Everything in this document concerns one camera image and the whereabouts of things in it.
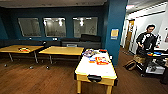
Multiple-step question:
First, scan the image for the colourful board game box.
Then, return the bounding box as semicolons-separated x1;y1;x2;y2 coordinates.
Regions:
81;48;97;58

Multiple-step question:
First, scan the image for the black bag on sofa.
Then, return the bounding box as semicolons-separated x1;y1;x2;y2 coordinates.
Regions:
79;33;102;43

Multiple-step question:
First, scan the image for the blue rimmed bowl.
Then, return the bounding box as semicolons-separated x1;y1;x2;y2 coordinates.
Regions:
88;56;97;61

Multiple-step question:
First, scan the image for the orange bowl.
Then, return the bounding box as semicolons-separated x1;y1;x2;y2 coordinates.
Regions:
88;59;98;64

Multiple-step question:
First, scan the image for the small red object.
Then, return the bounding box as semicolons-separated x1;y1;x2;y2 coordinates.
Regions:
99;48;108;54

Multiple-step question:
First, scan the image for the flat orange object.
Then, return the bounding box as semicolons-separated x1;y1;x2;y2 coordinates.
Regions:
95;56;111;66

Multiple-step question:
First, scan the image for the long yellow wooden bench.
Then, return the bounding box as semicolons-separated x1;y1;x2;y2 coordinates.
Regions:
38;45;85;65

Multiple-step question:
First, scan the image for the white table with items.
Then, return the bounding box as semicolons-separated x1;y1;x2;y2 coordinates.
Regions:
73;49;119;94

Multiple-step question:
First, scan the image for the wooden hallway door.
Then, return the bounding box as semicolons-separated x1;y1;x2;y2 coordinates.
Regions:
123;19;136;51

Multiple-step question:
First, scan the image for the brown floor bag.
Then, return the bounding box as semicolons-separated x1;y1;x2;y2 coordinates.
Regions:
124;59;138;71

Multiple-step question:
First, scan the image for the cardboard box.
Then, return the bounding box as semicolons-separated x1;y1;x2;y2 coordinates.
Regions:
133;54;147;65

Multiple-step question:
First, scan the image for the small red orange toy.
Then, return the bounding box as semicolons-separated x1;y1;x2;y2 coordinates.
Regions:
18;47;31;53

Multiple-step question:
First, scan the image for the person in black jacket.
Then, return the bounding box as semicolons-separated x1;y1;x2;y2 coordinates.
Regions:
134;23;158;56

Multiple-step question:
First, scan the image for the yellow wooden table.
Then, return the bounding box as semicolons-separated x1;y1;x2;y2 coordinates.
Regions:
0;44;45;64

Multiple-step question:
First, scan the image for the dark grey wall sofa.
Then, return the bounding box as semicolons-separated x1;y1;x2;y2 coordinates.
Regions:
59;37;103;50

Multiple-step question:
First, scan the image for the glass window in blue wall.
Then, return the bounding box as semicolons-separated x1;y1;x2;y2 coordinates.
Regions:
42;17;67;38
17;17;42;38
72;16;99;39

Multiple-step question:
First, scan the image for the yellow framed wall sign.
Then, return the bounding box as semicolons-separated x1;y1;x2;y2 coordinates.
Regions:
110;28;120;40

